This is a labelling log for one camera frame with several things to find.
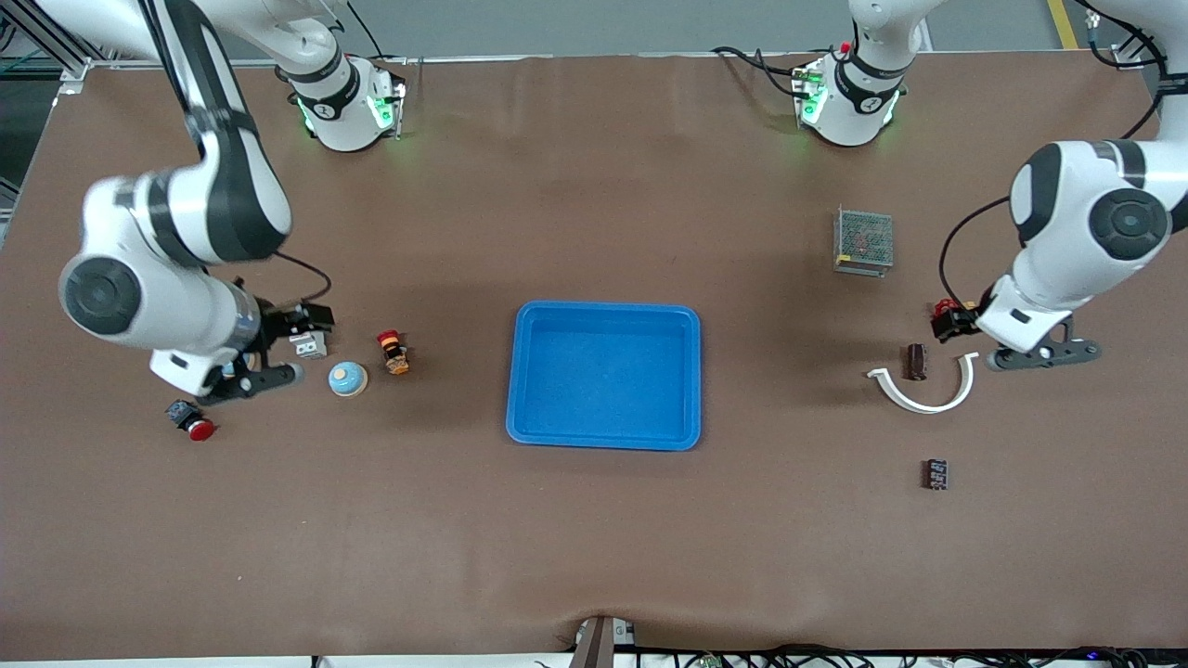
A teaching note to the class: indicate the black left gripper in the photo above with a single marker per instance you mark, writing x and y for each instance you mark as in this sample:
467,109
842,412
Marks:
955,322

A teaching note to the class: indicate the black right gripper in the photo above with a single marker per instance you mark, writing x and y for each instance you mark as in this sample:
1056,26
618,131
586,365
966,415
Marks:
277,324

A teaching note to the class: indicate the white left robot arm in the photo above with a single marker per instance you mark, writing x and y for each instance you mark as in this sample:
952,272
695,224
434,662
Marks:
1086,232

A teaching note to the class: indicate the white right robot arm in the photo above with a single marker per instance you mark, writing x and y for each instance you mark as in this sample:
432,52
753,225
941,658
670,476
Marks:
167,241

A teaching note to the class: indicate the blue plastic tray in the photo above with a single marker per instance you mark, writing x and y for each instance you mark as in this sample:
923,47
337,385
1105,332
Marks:
603,376

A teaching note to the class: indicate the white circuit breaker red lever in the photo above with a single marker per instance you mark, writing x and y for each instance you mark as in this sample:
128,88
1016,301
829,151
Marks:
309,346

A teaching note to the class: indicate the white half-round pipe clamp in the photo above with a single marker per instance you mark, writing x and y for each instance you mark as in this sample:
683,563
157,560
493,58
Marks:
914,402

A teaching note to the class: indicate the metal mesh power supply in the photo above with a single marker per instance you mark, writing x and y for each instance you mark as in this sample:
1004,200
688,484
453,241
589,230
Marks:
863,239

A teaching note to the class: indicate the red mushroom push button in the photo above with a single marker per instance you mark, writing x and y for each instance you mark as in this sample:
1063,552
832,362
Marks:
199,429

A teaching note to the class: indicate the orange red button switch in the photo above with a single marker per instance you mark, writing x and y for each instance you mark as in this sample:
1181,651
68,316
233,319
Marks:
395,354

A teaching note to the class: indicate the aluminium frame profile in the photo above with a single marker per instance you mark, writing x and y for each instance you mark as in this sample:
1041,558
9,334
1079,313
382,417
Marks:
46,42

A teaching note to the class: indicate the metal table edge bracket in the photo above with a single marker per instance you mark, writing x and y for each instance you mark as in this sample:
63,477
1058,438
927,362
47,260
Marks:
601,642

